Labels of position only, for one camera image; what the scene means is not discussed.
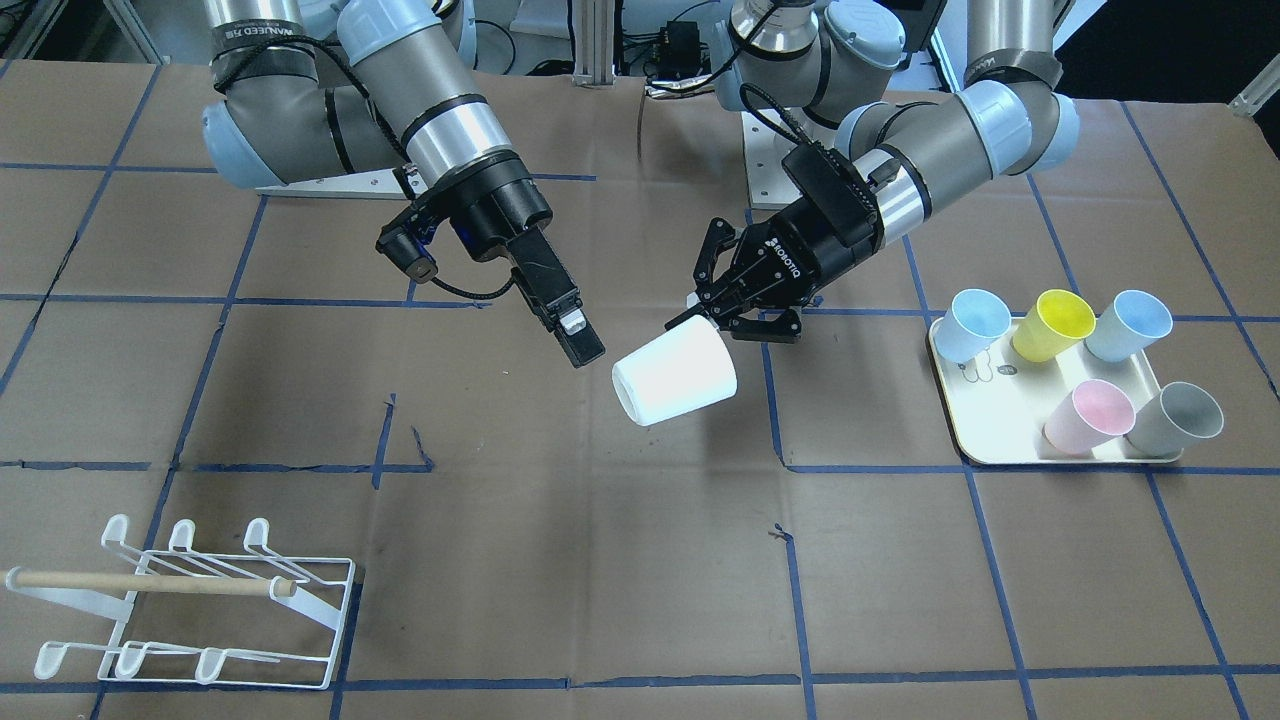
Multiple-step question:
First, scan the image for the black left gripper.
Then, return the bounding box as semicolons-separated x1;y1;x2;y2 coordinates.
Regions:
690;200;881;345

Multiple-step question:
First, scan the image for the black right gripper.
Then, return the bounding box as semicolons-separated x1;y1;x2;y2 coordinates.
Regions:
430;150;605;368

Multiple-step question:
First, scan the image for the white plastic cup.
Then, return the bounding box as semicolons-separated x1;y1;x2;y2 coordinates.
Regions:
611;315;739;427

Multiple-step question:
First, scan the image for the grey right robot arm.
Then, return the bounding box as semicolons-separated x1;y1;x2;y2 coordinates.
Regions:
202;1;605;366

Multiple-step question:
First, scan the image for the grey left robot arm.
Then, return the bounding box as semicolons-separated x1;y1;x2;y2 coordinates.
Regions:
684;1;1079;343

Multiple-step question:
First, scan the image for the light blue cup near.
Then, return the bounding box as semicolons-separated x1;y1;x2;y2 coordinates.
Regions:
933;288;1012;364

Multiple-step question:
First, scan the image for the light blue cup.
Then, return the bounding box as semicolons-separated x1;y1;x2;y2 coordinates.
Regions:
933;288;1012;364
1084;290;1174;363

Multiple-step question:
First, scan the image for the yellow plastic cup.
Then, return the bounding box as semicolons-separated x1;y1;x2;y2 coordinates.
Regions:
1011;290;1097;363

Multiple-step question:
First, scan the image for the pink plastic cup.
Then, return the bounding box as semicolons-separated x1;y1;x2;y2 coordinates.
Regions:
1043;379;1137;455

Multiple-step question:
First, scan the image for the light blue cup far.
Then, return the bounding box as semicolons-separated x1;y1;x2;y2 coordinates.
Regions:
1084;290;1174;363

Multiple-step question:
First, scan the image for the grey plastic cup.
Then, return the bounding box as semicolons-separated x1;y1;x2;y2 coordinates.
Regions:
1125;380;1225;457

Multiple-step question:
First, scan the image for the cream plastic tray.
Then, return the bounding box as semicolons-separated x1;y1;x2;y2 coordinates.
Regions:
927;319;1183;466

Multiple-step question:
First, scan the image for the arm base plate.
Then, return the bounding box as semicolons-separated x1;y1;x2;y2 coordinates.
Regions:
740;113;800;211
255;169;407;201

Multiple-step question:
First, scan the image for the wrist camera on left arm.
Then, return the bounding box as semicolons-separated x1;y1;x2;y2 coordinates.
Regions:
782;142;884;249

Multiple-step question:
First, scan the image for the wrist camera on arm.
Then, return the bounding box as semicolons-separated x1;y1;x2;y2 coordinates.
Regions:
375;211;440;284
782;142;884;249

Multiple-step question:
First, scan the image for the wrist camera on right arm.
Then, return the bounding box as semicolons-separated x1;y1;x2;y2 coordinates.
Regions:
375;211;440;284

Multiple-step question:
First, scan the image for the aluminium frame post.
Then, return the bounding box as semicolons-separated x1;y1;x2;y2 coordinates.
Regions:
567;0;620;87

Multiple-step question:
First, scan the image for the white wire cup rack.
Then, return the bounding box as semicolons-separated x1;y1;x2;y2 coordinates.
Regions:
4;514;358;691

